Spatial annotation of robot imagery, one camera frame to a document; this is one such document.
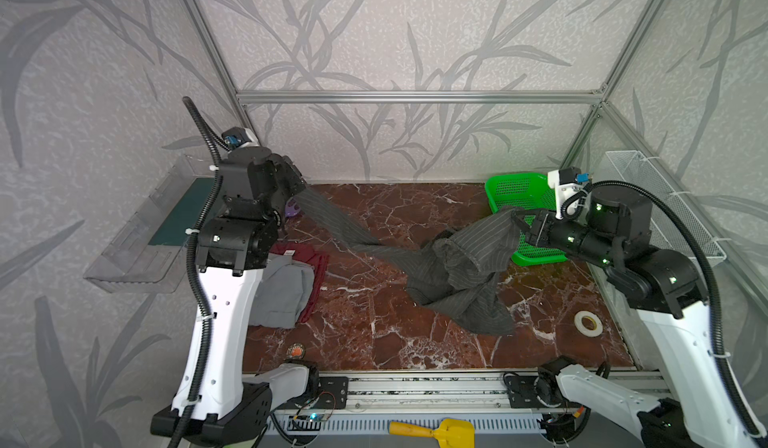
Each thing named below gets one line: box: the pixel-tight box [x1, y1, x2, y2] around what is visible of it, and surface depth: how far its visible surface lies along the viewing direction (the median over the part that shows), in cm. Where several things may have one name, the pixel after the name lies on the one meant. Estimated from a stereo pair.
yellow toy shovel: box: [389, 418, 475, 448], surface depth 69 cm
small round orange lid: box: [286, 342, 306, 359], surface depth 82 cm
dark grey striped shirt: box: [295, 187, 524, 335], surface depth 71 cm
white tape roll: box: [574, 310, 603, 338], surface depth 86 cm
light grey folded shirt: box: [249, 253, 315, 329], surface depth 87 cm
